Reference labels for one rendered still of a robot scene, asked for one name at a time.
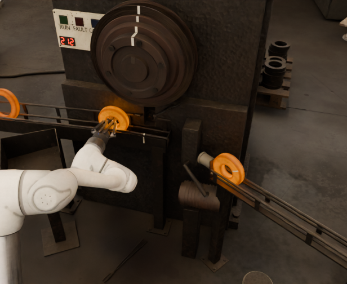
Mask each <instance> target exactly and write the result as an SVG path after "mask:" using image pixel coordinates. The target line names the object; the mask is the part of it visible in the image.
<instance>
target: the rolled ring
mask: <svg viewBox="0 0 347 284"><path fill-rule="evenodd" d="M0 95H1V96H4V97H5V98H6V99H7V100H8V101H9V102H10V104H11V113H10V114H9V115H5V114H2V113H1V112H0V117H9V118H16V117H17V116H18V115H19V111H20V105H19V102H18V100H17V98H16V96H15V95H14V94H13V93H12V92H11V91H9V90H7V89H4V88H0Z"/></svg>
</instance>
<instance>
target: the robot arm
mask: <svg viewBox="0 0 347 284"><path fill-rule="evenodd" d="M116 120H117V119H116V118H114V117H109V118H107V119H106V120H102V121H101V122H100V123H99V124H98V125H97V126H96V127H95V128H93V129H91V133H92V134H93V136H92V137H91V138H89V139H88V140H87V142H86V143H85V145H84V147H83V148H81V149H80V150H79V151H78V153H77V154H76V155H75V157H74V159H73V163H72V165H71V168H66V169H58V170H54V171H50V170H0V284H23V277H22V267H21V251H20V235H19V230H20V229H21V227H22V225H23V222H24V218H25V215H36V214H51V213H54V212H58V211H60V210H61V209H63V208H64V207H65V206H67V205H68V204H69V203H70V202H71V200H72V199H73V198H74V196H75V194H76V192H77V188H78V185H79V186H86V187H95V188H105V189H109V190H113V191H118V192H123V193H129V192H131V191H133V190H134V189H135V186H136V184H137V177H136V175H135V174H134V173H133V172H132V171H131V170H130V169H128V168H126V167H124V166H123V165H121V164H119V163H117V162H114V161H111V160H109V159H107V158H106V157H104V156H103V152H104V150H105V146H106V144H107V142H108V140H109V139H110V138H111V137H114V138H116V130H117V122H116ZM112 128H113V132H112V134H111V135H110V131H111V130H112Z"/></svg>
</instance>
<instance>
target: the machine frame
mask: <svg viewBox="0 0 347 284"><path fill-rule="evenodd" d="M125 1H130V0H52V5H53V8H54V9H60V10H69V11H79V12H89V13H94V14H104V15H105V14H106V13H108V12H109V11H110V10H111V9H112V8H113V7H115V6H116V5H118V4H120V3H123V2H125ZM149 1H153V2H157V3H159V4H162V5H164V6H166V7H168V8H169V9H170V10H172V11H173V12H175V13H176V14H177V15H179V16H180V17H181V19H182V20H183V21H184V22H185V23H186V25H187V26H188V28H189V29H190V31H191V33H192V35H193V37H194V40H195V43H196V46H197V53H198V62H197V68H196V71H195V74H194V77H193V79H192V81H191V83H190V85H189V87H188V89H187V90H186V91H185V92H184V94H183V95H182V96H181V97H179V98H178V99H177V100H175V101H173V102H172V103H169V104H167V105H163V106H157V107H155V113H158V112H160V111H161V110H163V109H164V108H166V107H168V106H170V105H171V104H173V106H175V105H177V104H180V103H182V105H179V106H177V107H175V108H173V109H171V110H169V111H167V112H164V113H162V114H160V115H158V116H157V117H156V121H155V122H150V121H147V117H146V114H147V112H146V110H147V108H148V107H146V106H139V105H135V104H132V103H129V102H127V101H125V100H123V99H121V98H120V97H118V96H117V95H116V94H114V93H113V92H112V91H111V90H110V89H108V88H107V87H106V85H105V84H104V83H103V82H102V80H101V79H100V77H99V76H98V74H97V72H96V70H95V68H94V65H93V63H92V59H91V53H90V51H88V50H80V49H75V48H67V47H60V48H61V54H62V57H63V63H64V69H65V75H66V79H65V80H64V81H63V82H62V83H61V87H62V91H63V96H64V101H65V107H71V108H83V109H94V110H102V109H103V108H105V107H107V106H115V107H118V108H120V109H122V110H123V111H124V112H125V113H134V116H131V123H132V125H134V126H141V127H147V128H153V129H157V130H163V121H161V120H157V118H165V119H171V122H167V131H170V129H172V140H171V142H170V144H169V147H168V148H167V147H166V217H167V218H172V219H177V220H182V221H183V213H184V206H183V205H181V204H180V202H179V201H178V195H179V189H180V185H181V183H182V182H184V181H185V180H186V181H188V180H189V181H193V180H192V178H191V177H190V176H189V174H188V173H187V172H186V171H185V169H184V168H183V165H182V164H181V153H182V138H183V127H184V124H185V121H186V119H187V118H195V119H200V120H202V133H201V147H200V154H201V153H202V152H206V153H207V154H208V155H209V156H211V157H213V158H216V157H217V156H218V155H220V154H221V153H229V154H231V155H233V156H235V157H236V158H237V159H238V160H239V161H240V163H241V164H242V166H243V168H244V177H245V178H246V177H247V170H248V163H249V159H250V154H249V153H246V152H247V146H248V140H249V136H250V130H251V124H252V118H253V112H254V108H255V102H256V96H257V90H258V86H259V80H260V74H261V68H262V64H263V58H264V52H265V46H266V40H267V36H268V30H269V24H270V18H271V14H272V8H273V2H274V0H149ZM66 112H67V116H68V118H70V119H80V120H87V121H91V120H92V118H91V113H90V112H89V111H82V110H71V109H66ZM135 114H141V117H138V116H135ZM103 156H104V157H106V158H107V159H109V160H111V161H114V162H117V163H119V164H121V165H123V166H124V167H126V168H128V169H130V170H131V171H132V172H133V173H134V174H135V175H136V177H137V184H136V186H135V189H134V190H133V191H131V192H129V193H123V192H118V191H113V190H109V189H105V188H95V187H86V186H79V185H78V188H77V192H76V193H77V195H78V196H83V199H86V200H90V201H95V202H100V203H104V204H108V205H113V206H118V207H123V208H128V209H131V210H136V211H141V212H146V213H149V214H153V175H152V151H150V150H145V149H139V148H133V147H124V146H119V145H110V144H107V145H106V146H105V150H104V152H103ZM188 167H189V169H190V170H191V172H192V173H193V174H194V176H195V177H196V178H197V180H198V181H199V182H200V183H202V184H203V183H205V184H208V185H212V186H213V185H214V186H217V184H215V183H214V182H213V181H211V180H210V170H209V168H207V167H206V166H204V165H203V164H200V163H198V162H197V165H196V166H195V167H191V166H188ZM193 182H194V181H193ZM241 208H242V201H241V200H240V199H238V198H237V197H235V196H234V195H232V194H230V201H229V208H228V214H227V218H226V226H225V230H228V228H231V229H236V230H237V229H238V226H239V219H240V215H241Z"/></svg>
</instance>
